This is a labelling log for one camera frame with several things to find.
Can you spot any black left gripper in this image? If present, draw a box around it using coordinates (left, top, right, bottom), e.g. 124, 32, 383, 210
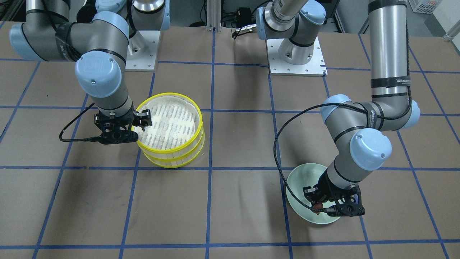
303, 173, 365, 217

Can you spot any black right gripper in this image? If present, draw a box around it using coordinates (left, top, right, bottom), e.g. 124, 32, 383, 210
94, 110, 152, 145

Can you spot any brown steamed bun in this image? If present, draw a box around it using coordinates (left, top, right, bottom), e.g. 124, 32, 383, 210
312, 202, 324, 213

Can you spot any yellow bamboo steamer basket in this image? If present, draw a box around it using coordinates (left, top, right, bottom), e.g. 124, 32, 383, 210
137, 124, 206, 168

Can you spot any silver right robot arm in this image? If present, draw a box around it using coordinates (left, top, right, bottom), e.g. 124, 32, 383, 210
9, 0, 170, 145

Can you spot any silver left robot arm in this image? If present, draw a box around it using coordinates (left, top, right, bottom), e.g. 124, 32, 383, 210
304, 0, 420, 217

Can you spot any yellow steamer lid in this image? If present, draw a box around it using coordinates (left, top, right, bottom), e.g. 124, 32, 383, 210
132, 93, 203, 150

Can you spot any mint green plate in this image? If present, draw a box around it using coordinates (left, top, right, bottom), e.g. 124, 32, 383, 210
285, 163, 342, 225

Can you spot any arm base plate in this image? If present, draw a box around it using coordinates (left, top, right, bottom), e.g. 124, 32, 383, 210
266, 38, 328, 77
125, 31, 161, 72

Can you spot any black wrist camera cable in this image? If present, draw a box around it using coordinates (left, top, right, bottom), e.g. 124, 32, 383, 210
273, 104, 363, 213

